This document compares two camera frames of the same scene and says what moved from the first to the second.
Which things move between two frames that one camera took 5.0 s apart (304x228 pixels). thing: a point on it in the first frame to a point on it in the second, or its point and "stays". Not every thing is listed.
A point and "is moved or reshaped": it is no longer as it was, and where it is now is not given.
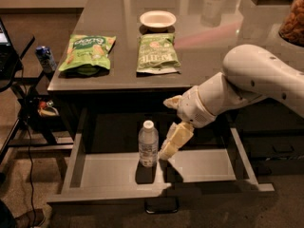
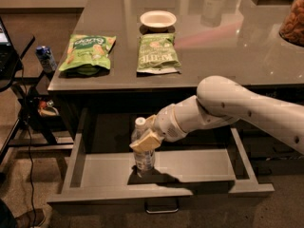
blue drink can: x=46 y=58 stays
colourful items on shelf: x=47 y=108 stays
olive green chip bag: x=157 y=54 stays
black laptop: x=9 y=55 stays
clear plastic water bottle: x=148 y=145 is moved or reshaped
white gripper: x=192 y=107 to x=166 y=122
